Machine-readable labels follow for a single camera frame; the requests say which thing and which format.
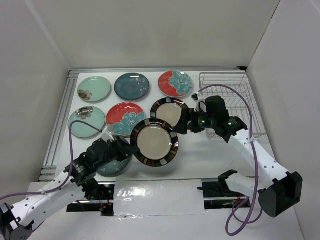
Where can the dark teal plate front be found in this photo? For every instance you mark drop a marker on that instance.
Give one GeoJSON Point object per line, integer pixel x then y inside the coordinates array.
{"type": "Point", "coordinates": [114, 168]}

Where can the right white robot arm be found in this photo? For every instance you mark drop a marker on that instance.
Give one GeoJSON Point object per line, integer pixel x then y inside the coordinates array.
{"type": "Point", "coordinates": [276, 189]}

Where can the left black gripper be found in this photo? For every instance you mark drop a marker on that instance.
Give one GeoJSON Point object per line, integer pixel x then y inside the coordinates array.
{"type": "Point", "coordinates": [125, 149]}

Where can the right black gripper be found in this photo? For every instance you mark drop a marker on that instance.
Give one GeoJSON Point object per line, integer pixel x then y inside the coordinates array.
{"type": "Point", "coordinates": [188, 120]}

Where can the black rimmed beige plate back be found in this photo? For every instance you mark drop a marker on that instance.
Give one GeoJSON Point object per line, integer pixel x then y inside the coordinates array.
{"type": "Point", "coordinates": [168, 109]}

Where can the mint green flower plate front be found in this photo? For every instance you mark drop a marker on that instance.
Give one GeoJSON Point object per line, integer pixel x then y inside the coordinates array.
{"type": "Point", "coordinates": [92, 117]}

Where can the mint green flower plate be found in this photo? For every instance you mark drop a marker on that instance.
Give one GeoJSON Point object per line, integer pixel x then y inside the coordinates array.
{"type": "Point", "coordinates": [94, 89]}
{"type": "Point", "coordinates": [92, 117]}

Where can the black rimmed beige plate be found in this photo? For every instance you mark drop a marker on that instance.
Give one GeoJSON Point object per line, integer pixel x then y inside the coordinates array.
{"type": "Point", "coordinates": [157, 142]}
{"type": "Point", "coordinates": [168, 109]}

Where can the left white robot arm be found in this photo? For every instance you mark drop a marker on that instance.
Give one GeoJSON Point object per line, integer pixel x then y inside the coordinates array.
{"type": "Point", "coordinates": [18, 221]}

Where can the aluminium frame rail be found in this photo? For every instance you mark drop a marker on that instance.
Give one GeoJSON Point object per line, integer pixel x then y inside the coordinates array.
{"type": "Point", "coordinates": [51, 159]}
{"type": "Point", "coordinates": [76, 71]}

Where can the mint green flower plate back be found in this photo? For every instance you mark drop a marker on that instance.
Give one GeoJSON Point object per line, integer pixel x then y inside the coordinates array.
{"type": "Point", "coordinates": [94, 89]}

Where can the aluminium frame rail left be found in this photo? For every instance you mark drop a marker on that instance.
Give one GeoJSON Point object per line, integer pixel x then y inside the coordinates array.
{"type": "Point", "coordinates": [51, 159]}

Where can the dark teal plate back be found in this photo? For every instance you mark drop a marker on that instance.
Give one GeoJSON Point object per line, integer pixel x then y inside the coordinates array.
{"type": "Point", "coordinates": [131, 86]}

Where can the black rimmed beige plate front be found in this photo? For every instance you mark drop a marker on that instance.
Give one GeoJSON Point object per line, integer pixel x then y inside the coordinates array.
{"type": "Point", "coordinates": [157, 142]}

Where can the white foil cover sheet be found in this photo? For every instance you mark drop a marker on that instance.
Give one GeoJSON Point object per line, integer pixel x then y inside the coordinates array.
{"type": "Point", "coordinates": [158, 198]}

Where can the aluminium frame rail back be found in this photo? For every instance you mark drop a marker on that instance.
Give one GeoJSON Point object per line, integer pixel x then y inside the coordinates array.
{"type": "Point", "coordinates": [76, 71]}

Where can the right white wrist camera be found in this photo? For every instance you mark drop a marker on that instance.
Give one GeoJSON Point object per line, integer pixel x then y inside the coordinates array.
{"type": "Point", "coordinates": [200, 102]}

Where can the dark teal plate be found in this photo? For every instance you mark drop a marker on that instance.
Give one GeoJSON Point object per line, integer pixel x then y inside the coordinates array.
{"type": "Point", "coordinates": [114, 168]}
{"type": "Point", "coordinates": [131, 86]}

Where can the red teal floral plate middle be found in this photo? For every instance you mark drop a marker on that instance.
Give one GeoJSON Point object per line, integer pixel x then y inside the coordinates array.
{"type": "Point", "coordinates": [123, 118]}

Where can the red teal floral plate back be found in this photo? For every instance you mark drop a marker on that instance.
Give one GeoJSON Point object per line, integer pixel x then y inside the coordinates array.
{"type": "Point", "coordinates": [175, 84]}

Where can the white wire dish rack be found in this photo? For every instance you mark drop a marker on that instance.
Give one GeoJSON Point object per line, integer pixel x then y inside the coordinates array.
{"type": "Point", "coordinates": [234, 87]}

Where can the red teal floral plate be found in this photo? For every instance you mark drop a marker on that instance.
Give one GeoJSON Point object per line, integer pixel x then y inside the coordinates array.
{"type": "Point", "coordinates": [123, 118]}
{"type": "Point", "coordinates": [175, 84]}

